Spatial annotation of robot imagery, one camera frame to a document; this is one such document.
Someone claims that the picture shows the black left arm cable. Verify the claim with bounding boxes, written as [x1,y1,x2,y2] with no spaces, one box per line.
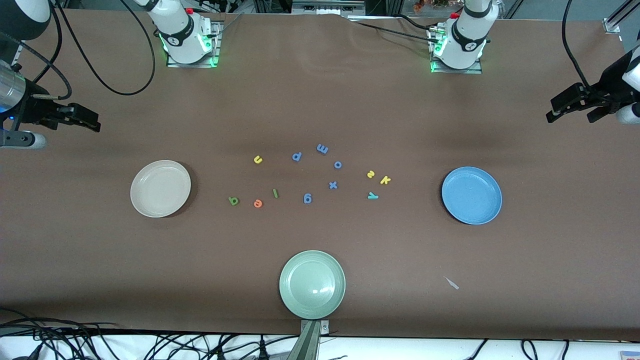
[561,0,608,101]

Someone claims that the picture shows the beige plate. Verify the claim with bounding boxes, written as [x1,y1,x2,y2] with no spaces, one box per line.
[130,160,192,219]

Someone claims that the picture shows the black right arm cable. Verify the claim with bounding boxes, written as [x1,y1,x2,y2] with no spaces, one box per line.
[0,0,157,101]

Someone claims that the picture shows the aluminium frame rail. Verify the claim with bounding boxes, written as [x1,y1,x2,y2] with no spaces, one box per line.
[602,0,640,35]

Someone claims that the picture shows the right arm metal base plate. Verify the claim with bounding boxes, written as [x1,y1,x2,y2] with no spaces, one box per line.
[166,20,221,68]

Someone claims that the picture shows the orange object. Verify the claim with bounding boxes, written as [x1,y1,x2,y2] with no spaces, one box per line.
[412,0,451,12]

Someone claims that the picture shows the green plate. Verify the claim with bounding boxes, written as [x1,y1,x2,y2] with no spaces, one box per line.
[279,250,347,320]

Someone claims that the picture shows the grey metal bracket box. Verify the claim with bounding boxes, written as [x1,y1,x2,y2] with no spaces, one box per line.
[291,0,367,16]

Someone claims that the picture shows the blue plate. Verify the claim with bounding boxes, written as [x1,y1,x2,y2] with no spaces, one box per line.
[441,166,503,226]

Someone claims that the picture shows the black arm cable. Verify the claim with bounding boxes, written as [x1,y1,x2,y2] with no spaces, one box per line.
[0,0,157,101]
[561,0,608,101]

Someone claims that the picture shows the black table cable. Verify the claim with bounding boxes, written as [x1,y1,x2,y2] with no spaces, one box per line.
[345,17,441,43]

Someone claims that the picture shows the metal camera mount pole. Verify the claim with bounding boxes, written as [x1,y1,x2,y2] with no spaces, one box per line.
[287,319,331,360]

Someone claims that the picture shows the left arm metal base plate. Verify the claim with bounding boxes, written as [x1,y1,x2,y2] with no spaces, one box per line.
[430,27,484,75]

